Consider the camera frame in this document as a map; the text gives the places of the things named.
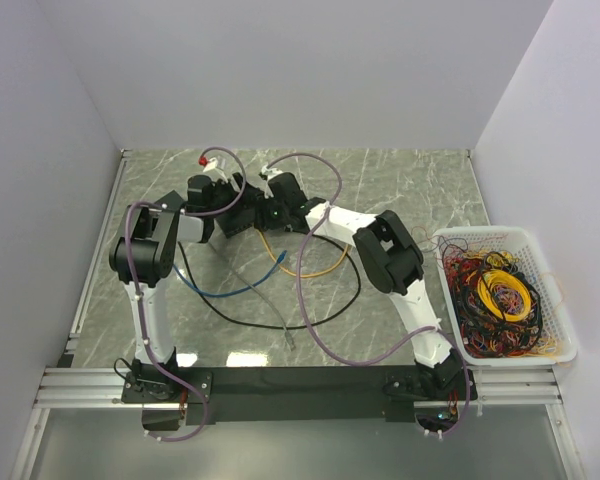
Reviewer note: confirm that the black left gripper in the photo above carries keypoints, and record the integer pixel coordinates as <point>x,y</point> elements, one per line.
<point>248,191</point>

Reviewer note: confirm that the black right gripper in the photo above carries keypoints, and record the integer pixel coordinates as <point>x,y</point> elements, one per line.
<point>262,220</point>

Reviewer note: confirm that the dark network switch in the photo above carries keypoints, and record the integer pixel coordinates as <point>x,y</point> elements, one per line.
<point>238,219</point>

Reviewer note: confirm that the black network switch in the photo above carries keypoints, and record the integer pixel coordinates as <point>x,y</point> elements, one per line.
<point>170,202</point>

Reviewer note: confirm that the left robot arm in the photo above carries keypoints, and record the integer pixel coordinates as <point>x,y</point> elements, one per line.
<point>143,258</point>

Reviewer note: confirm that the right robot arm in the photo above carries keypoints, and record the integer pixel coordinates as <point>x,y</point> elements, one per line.
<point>393,264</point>

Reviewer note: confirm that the white plastic basket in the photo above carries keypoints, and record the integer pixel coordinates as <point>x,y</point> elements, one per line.
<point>505,309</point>

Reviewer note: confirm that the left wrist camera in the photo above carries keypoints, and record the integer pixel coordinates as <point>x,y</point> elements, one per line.
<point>213,167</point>

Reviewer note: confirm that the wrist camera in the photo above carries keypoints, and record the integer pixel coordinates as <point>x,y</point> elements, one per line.
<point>213,167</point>
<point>266,174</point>

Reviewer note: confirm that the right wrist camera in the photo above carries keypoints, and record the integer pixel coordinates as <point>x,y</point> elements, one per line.
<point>266,174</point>

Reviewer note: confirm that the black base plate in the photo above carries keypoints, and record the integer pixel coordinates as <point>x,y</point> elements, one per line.
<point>235,394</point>

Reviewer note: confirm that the aluminium rail frame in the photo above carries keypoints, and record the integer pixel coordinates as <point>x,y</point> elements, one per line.
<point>227,307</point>

